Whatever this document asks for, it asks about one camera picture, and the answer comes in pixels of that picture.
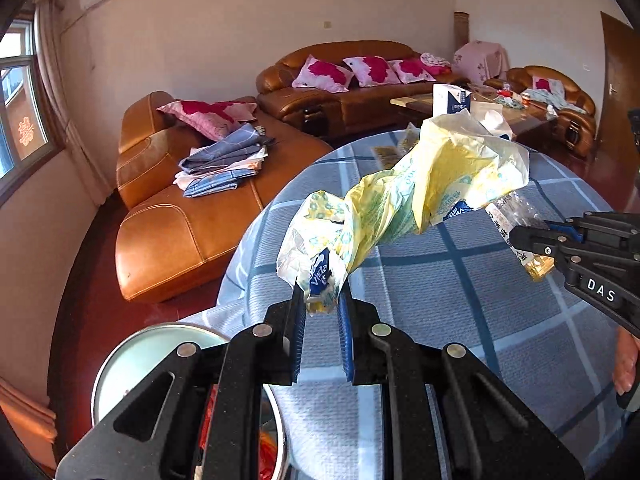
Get clear plastic wrapper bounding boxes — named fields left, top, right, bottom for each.
left=484, top=190, right=557, bottom=282

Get yellow white plastic bag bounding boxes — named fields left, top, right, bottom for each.
left=277, top=110, right=529, bottom=313

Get person right hand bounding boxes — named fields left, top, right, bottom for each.
left=613, top=327, right=640, bottom=396

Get wooden coffee table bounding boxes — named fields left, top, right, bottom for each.
left=390, top=92, right=558, bottom=151

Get blue Look milk carton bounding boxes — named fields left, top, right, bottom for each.
left=470, top=101, right=513, bottom=141

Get round metal basin bin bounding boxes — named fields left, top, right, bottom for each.
left=90, top=322, right=292, bottom=480

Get brown leather armchair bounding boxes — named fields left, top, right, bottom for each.
left=484, top=65, right=597, bottom=159

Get orange leather chaise sofa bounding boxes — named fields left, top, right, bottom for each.
left=115, top=91, right=331, bottom=302

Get clear packet strip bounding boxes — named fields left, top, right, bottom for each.
left=371, top=145, right=402, bottom=170
left=397, top=122, right=420, bottom=156

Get dark blue milk carton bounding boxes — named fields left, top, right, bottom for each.
left=432, top=84, right=472, bottom=117

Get brown wooden door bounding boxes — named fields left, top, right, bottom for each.
left=598, top=12, right=639, bottom=183

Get pink cloth covered object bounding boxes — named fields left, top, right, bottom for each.
left=451, top=40, right=510, bottom=84

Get folded blue plaid clothes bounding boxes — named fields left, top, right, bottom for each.
left=172, top=124, right=271, bottom=198

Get pink floral pillow right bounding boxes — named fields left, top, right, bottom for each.
left=387, top=58, right=435, bottom=84

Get pink floral pillow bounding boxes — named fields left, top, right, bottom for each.
left=387, top=58, right=435, bottom=84
left=343, top=55, right=400, bottom=88
left=292, top=54, right=354, bottom=93

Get pink pillow on chaise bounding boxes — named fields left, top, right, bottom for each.
left=157, top=100, right=258, bottom=141

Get orange curtain left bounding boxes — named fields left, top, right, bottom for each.
left=0, top=379, right=58, bottom=470

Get pink floral pillow middle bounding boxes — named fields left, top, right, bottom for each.
left=343, top=55, right=400, bottom=88

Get brown leather three-seat sofa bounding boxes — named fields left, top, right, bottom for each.
left=255, top=39, right=469, bottom=139

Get pink floral pillow left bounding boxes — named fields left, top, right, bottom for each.
left=292, top=54, right=354, bottom=93

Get beige curtain right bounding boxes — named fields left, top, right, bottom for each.
left=34, top=0, right=114, bottom=207

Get window with brown frame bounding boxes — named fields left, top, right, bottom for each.
left=0, top=12, right=63, bottom=202

